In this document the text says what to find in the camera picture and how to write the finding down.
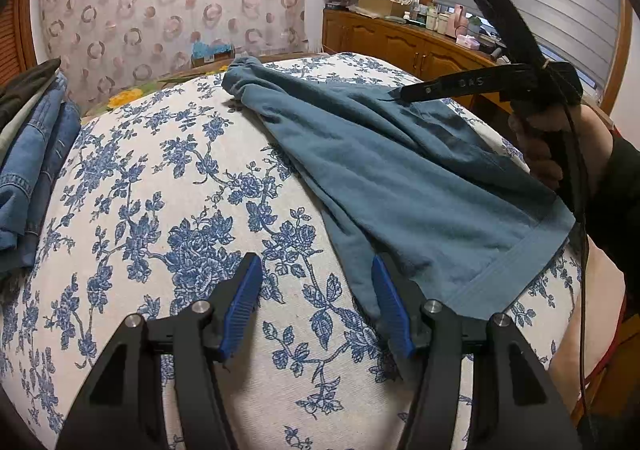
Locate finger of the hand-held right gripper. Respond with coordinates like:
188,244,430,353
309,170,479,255
455,0,547,66
400,64,522,104

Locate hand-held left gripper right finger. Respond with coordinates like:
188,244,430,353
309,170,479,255
371,252,583,450

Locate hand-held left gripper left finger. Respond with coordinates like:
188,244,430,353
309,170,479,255
55,252,264,450

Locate teal blue sweatshirt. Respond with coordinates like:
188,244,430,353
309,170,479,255
221,56,577,323

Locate person's right hand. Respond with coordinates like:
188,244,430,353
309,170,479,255
509,102,615,195

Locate pink bottle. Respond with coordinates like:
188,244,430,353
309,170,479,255
448,4,468,38

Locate wooden cabinet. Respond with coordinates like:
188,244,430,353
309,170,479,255
321,8,616,131

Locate open cardboard box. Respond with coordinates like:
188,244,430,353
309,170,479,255
357,0,406,18

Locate blue floral bed sheet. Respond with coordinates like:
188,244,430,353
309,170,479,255
0,51,583,450

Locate pale pink mattress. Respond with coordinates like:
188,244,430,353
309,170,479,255
547,235,628,381

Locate folded blue soft garment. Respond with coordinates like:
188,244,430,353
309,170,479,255
0,227,41,281

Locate cardboard box with blue cloth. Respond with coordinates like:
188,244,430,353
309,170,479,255
191,40,236,68

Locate folded blue denim jeans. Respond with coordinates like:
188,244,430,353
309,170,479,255
0,74,83,251

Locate circle patterned curtain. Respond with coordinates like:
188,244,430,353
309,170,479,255
31,0,321,103

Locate wooden louvre door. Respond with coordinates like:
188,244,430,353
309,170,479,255
12,0,38,75

